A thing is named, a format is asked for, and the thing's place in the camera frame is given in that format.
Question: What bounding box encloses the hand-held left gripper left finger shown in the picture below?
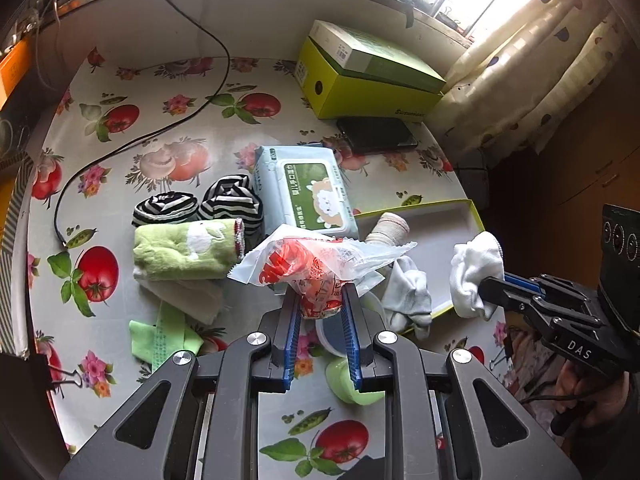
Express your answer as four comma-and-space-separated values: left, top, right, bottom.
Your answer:
59, 287, 303, 480

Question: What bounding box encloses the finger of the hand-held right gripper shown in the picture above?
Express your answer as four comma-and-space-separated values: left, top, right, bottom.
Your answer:
479, 276, 557, 327
503, 271, 602, 312

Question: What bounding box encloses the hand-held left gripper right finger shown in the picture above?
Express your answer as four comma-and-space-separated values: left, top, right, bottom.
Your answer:
341, 284, 583, 480

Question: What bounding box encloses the yellow-green box lid tray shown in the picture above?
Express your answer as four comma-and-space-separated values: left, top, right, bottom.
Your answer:
352, 199, 506, 336

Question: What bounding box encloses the clear plastic bag red print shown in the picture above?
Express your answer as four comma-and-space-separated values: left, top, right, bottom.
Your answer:
226, 225, 418, 321

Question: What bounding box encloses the light green cloth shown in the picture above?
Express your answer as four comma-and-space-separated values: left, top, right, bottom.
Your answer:
128, 302, 204, 376

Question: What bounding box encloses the green towel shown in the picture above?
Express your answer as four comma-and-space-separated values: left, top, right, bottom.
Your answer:
132, 217, 246, 281

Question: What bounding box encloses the black white striped sock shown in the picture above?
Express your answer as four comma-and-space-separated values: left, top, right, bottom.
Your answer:
131, 191, 200, 228
197, 174, 264, 236

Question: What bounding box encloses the person's right hand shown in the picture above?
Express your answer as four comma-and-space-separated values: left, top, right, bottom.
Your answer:
555, 359, 632, 427

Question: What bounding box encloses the clear round container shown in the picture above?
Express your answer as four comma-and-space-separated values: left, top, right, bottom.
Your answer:
315, 292, 386, 358

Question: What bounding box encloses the pink floral cloth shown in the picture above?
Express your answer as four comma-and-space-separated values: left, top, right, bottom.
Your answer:
505, 325, 566, 411

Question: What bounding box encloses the grey checked stool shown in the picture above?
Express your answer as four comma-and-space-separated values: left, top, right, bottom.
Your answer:
452, 152, 488, 211

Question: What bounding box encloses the brown wooden cabinet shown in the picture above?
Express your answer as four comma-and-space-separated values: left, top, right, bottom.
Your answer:
490, 100, 640, 281

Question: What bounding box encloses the beige rolled bandage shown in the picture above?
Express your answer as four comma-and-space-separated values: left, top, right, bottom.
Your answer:
364, 212, 412, 248

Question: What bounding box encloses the pale blue wet wipes pack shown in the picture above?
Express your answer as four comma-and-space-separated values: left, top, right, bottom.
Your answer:
251, 145, 360, 241

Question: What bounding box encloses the black wallet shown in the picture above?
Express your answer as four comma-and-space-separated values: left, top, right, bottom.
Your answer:
336, 116, 419, 155

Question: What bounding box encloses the black binder clip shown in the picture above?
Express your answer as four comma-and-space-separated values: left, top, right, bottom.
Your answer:
47, 367, 83, 391

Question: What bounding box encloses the cream dotted curtain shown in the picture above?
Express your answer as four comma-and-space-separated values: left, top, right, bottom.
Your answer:
425, 0, 631, 156

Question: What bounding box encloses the yellow-green cardboard box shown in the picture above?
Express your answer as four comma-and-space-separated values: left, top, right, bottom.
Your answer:
294, 37, 443, 120

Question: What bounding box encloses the fruit print tablecloth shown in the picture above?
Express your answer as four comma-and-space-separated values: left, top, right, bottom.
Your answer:
25, 55, 506, 480

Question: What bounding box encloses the white and green flat box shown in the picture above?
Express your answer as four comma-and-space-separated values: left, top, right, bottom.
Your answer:
307, 20, 447, 95

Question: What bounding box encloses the orange box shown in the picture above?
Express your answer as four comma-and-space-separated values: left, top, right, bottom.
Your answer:
0, 40, 31, 106

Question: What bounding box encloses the black cable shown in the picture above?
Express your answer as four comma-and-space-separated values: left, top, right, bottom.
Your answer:
52, 0, 232, 251

